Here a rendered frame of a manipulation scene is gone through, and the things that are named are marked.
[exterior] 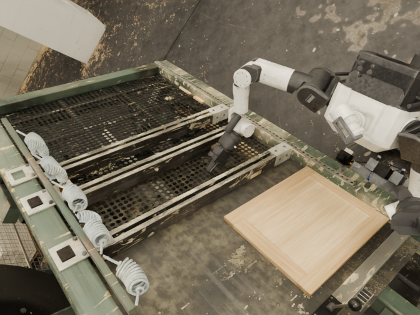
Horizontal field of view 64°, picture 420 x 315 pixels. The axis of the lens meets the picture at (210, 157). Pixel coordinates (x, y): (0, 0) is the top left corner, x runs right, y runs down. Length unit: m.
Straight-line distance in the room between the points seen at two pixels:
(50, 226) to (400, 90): 1.24
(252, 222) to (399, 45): 1.85
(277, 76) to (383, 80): 0.38
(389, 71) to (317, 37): 1.85
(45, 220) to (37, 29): 3.66
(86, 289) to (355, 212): 1.11
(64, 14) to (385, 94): 4.15
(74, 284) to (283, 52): 2.51
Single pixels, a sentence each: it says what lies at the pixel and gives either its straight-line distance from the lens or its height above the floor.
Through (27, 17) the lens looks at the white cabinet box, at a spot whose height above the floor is 0.91.
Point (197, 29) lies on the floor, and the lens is 3.80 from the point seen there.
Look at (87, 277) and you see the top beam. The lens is 1.17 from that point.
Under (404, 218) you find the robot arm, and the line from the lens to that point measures 0.95.
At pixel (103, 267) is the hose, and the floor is 1.94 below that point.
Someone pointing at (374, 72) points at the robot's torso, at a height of 1.40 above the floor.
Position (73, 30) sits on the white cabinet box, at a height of 0.37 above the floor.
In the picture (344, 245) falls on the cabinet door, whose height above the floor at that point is 1.13.
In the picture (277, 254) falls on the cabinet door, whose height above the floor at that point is 1.32.
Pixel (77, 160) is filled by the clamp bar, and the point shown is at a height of 1.66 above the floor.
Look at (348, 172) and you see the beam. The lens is 1.76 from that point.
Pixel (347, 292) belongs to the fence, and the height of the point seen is 1.29.
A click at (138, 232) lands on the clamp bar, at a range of 1.30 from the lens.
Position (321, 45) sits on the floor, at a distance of 3.00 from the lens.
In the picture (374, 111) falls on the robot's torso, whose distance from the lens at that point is 1.25.
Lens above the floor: 2.54
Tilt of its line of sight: 53 degrees down
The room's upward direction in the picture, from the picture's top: 74 degrees counter-clockwise
